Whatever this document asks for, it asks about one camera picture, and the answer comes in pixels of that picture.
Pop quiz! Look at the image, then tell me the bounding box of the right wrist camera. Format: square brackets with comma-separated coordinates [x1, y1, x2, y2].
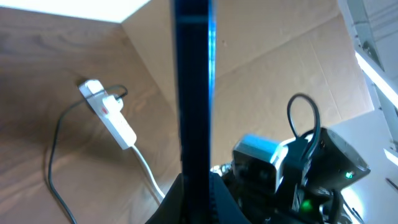
[232, 134, 289, 194]

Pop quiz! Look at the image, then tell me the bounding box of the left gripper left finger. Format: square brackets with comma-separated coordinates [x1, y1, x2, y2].
[146, 174, 184, 224]

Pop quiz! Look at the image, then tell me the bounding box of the black USB charging cable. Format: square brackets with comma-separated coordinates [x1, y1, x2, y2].
[47, 83, 129, 224]

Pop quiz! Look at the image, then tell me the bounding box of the white power strip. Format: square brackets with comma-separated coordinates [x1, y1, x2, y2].
[78, 80, 137, 150]

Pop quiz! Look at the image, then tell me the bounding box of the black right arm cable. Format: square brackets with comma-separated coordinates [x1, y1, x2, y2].
[285, 93, 322, 162]

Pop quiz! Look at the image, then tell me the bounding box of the blue Galaxy smartphone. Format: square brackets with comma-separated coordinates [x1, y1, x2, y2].
[172, 0, 216, 223]

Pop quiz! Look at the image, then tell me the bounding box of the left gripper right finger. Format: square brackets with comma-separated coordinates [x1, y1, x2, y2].
[209, 172, 250, 224]

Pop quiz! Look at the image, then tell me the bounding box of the white USB charger plug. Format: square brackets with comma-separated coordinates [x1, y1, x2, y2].
[101, 95, 124, 114]

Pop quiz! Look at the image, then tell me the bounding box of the white power strip cord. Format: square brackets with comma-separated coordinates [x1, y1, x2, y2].
[132, 144, 165, 205]

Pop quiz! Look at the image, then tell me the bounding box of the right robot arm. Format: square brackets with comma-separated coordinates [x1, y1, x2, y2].
[212, 128, 371, 223]

